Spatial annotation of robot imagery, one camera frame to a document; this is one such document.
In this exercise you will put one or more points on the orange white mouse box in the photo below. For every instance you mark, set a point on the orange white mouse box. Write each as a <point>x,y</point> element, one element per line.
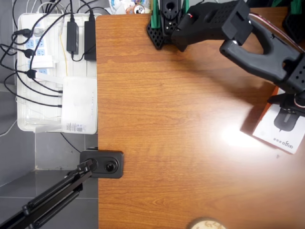
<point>264,128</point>

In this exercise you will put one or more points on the green table clamp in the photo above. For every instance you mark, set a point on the green table clamp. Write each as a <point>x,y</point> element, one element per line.
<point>278,3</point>
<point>155,16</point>

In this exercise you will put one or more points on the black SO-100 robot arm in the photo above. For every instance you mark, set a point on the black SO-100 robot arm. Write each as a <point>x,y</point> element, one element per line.
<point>209,26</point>

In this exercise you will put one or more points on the large black power adapter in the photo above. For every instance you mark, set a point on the large black power adapter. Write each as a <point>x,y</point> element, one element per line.
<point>90,40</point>

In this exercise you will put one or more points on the black power plug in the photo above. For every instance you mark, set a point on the black power plug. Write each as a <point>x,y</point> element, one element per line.
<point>32,73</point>
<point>29,53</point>
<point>25,32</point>

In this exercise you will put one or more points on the drink can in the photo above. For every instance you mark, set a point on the drink can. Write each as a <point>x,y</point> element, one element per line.
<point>139,9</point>

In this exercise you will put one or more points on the round wooden coaster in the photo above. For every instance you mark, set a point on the round wooden coaster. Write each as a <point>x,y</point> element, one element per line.
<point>207,224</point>

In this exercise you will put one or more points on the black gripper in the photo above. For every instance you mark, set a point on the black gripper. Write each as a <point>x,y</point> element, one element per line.
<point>285,121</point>

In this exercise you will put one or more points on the slim black power adapter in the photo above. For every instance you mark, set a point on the slim black power adapter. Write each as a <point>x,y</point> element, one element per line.
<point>72,35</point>

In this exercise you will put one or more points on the crumpled plastic bag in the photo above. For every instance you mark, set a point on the crumpled plastic bag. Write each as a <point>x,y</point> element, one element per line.
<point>119,6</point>

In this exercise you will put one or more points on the white power strip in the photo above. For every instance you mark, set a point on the white power strip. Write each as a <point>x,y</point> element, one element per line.
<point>40,44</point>

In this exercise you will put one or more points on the black stand clamp base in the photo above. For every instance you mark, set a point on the black stand clamp base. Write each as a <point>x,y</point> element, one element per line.
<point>114,167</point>

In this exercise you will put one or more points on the white router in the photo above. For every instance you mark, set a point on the white router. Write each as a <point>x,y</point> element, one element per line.
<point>78,105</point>

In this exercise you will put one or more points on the white plug adapter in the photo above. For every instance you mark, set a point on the white plug adapter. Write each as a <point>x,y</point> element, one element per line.
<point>43,62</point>

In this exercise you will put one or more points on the idle black robot arm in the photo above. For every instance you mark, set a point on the idle black robot arm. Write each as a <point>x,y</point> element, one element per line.
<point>295,26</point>

